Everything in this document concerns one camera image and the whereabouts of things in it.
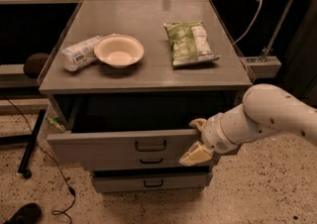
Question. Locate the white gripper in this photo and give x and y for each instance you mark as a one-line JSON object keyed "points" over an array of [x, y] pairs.
{"points": [[213, 135]]}

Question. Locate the grey top drawer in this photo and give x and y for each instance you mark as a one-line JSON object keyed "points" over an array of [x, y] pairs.
{"points": [[131, 130]]}

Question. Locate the grey drawer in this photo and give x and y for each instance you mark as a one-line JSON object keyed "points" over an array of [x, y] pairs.
{"points": [[131, 130], [133, 180], [198, 168]]}

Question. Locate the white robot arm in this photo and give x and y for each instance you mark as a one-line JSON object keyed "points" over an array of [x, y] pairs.
{"points": [[265, 110]]}

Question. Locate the grey drawer cabinet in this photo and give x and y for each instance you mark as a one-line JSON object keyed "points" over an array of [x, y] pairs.
{"points": [[143, 20]]}

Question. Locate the grey bottom drawer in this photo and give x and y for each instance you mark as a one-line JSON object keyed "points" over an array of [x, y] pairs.
{"points": [[133, 180]]}

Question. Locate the grey middle drawer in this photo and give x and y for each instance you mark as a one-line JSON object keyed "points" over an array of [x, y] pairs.
{"points": [[198, 168]]}

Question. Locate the green white chip bag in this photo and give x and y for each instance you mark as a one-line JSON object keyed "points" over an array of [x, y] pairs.
{"points": [[188, 42]]}

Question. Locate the grey stand base block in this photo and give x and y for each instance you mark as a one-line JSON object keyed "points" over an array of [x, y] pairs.
{"points": [[256, 69]]}

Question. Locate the metal stand pole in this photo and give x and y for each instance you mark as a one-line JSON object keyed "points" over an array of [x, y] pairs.
{"points": [[267, 49]]}

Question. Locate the white paper bowl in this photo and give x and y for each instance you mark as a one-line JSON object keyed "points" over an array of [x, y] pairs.
{"points": [[119, 51]]}

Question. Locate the clear plastic bag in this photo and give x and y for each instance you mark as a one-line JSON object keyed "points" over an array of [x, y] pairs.
{"points": [[54, 124]]}

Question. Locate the white wrapped package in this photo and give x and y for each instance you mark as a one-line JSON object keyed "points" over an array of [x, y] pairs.
{"points": [[79, 55]]}

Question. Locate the black metal floor bar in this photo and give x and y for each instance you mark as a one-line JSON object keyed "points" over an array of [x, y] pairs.
{"points": [[23, 167]]}

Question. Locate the brown round ball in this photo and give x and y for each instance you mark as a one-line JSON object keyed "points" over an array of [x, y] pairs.
{"points": [[34, 64]]}

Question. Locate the black shoe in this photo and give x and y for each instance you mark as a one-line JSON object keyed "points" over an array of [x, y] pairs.
{"points": [[28, 214]]}

